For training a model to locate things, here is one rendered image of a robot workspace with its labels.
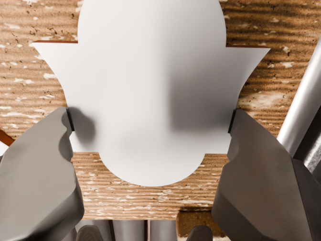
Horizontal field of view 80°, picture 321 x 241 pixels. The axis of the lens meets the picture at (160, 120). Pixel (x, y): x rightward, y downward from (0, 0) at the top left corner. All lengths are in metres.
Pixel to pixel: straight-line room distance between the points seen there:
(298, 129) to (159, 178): 0.12
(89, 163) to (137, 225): 0.13
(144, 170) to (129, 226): 0.13
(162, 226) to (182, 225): 0.07
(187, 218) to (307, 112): 0.14
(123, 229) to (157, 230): 0.04
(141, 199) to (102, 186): 0.04
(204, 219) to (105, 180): 0.10
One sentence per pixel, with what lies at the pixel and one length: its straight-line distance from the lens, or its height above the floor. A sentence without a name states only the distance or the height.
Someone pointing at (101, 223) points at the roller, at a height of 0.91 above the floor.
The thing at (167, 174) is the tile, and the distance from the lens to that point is 0.16.
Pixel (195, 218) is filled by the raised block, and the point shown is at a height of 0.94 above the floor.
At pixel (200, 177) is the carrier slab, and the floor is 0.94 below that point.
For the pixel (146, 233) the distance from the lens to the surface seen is 0.38.
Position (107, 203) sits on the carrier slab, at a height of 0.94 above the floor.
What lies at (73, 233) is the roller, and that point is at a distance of 0.34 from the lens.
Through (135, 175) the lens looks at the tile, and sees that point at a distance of 0.16.
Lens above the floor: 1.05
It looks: 58 degrees down
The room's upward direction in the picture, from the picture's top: 179 degrees clockwise
